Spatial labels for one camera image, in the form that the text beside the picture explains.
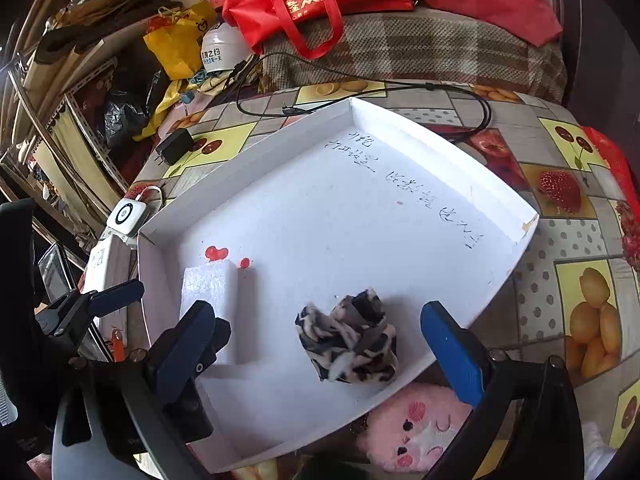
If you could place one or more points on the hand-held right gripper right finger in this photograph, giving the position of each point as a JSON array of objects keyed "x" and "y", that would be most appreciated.
[{"x": 450, "y": 355}]

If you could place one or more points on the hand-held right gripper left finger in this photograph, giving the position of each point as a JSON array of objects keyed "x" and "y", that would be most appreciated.
[{"x": 182, "y": 352}]

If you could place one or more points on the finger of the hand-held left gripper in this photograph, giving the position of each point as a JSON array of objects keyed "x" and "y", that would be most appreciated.
[{"x": 117, "y": 297}]

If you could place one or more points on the pink plush toy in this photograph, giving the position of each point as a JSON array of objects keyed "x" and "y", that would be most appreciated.
[{"x": 425, "y": 435}]

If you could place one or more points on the black white patterned cloth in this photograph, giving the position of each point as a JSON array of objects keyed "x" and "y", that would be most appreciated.
[{"x": 347, "y": 342}]

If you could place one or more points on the white shallow tray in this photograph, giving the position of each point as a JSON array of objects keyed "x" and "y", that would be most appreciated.
[{"x": 350, "y": 200}]

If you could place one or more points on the white remote control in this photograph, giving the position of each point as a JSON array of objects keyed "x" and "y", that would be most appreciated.
[{"x": 102, "y": 270}]

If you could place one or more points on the white foam block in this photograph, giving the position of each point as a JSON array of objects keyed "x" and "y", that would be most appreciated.
[{"x": 212, "y": 300}]

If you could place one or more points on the smartphone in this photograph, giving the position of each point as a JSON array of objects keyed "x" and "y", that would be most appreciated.
[{"x": 54, "y": 275}]

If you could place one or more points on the white square gadget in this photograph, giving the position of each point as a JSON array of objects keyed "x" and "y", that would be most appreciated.
[{"x": 126, "y": 216}]

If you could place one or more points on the fruit print tablecloth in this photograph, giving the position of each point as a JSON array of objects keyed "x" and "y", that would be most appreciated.
[{"x": 550, "y": 280}]

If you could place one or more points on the metal shelf rack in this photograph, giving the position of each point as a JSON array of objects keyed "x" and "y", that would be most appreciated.
[{"x": 65, "y": 150}]

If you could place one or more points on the black power adapter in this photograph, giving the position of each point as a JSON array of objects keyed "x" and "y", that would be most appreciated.
[{"x": 175, "y": 146}]

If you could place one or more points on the black plastic bag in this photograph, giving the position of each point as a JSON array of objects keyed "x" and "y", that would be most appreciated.
[{"x": 120, "y": 112}]

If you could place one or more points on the red plastic bag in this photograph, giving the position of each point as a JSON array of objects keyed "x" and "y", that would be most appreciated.
[{"x": 617, "y": 170}]

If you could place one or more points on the yellow plastic bag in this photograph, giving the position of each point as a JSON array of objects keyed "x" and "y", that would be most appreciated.
[{"x": 175, "y": 45}]

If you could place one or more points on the white helmet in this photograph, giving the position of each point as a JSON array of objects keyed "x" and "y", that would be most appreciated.
[{"x": 222, "y": 50}]

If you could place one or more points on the stack of cardboard sheets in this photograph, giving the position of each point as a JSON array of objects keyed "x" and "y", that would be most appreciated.
[{"x": 75, "y": 5}]

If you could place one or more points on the plaid blanket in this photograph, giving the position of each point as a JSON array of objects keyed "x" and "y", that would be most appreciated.
[{"x": 425, "y": 55}]

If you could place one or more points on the red tote bag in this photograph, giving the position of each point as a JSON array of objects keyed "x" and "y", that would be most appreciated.
[{"x": 300, "y": 0}]

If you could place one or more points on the brown wooden door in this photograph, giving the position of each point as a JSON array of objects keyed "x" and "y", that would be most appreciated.
[{"x": 600, "y": 35}]

